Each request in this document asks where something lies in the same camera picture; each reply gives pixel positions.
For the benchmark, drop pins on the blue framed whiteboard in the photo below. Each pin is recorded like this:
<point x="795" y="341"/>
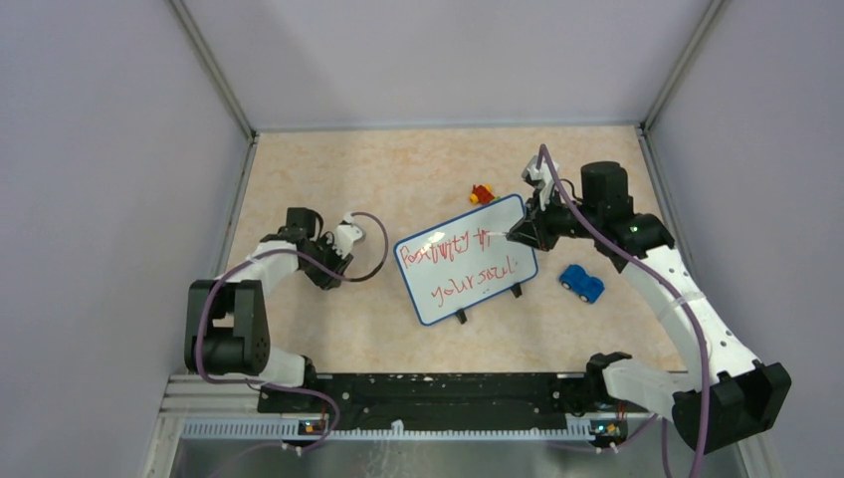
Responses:
<point x="451" y="264"/>

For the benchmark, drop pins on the metal whiteboard stand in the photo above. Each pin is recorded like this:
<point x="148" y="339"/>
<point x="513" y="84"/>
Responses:
<point x="513" y="291"/>

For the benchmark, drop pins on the blue toy car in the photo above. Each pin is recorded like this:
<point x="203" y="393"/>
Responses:
<point x="577" y="280"/>

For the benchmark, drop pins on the colourful toy brick vehicle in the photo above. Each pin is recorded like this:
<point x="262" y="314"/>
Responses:
<point x="482" y="194"/>

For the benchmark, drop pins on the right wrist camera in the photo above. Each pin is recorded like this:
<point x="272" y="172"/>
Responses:
<point x="539" y="174"/>

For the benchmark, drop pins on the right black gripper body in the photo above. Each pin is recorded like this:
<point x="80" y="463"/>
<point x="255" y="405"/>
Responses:
<point x="562" y="221"/>

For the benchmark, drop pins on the white slotted cable duct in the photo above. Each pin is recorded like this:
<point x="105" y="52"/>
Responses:
<point x="283" y="429"/>

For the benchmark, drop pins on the right aluminium frame post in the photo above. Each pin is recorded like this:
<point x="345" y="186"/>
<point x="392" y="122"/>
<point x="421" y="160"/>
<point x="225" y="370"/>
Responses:
<point x="707" y="22"/>

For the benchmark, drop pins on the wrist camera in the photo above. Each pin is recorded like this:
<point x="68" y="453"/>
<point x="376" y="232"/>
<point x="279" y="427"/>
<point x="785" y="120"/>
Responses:
<point x="539" y="174"/>
<point x="346" y="235"/>

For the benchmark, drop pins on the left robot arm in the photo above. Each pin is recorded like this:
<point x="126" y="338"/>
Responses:
<point x="227" y="329"/>

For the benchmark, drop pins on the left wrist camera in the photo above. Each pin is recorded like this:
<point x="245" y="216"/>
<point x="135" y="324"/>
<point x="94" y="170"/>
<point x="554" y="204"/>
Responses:
<point x="346" y="235"/>

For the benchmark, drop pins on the aluminium frame post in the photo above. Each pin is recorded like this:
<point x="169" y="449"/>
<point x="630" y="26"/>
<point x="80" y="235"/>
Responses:
<point x="707" y="22"/>
<point x="211" y="67"/>

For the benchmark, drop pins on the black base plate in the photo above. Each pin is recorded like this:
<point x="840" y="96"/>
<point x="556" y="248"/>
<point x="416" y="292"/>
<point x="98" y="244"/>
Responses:
<point x="545" y="402"/>

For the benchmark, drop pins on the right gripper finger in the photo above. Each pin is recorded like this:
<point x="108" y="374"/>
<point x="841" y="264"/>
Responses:
<point x="531" y="238"/>
<point x="532" y="223"/>

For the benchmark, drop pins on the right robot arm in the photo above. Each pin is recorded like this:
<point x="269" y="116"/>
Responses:
<point x="727" y="392"/>

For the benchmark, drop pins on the left aluminium frame post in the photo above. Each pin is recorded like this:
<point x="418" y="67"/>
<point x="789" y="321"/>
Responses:
<point x="211" y="67"/>

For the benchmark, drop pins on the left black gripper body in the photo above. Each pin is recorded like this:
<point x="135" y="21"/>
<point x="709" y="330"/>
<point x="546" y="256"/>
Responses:
<point x="324" y="254"/>

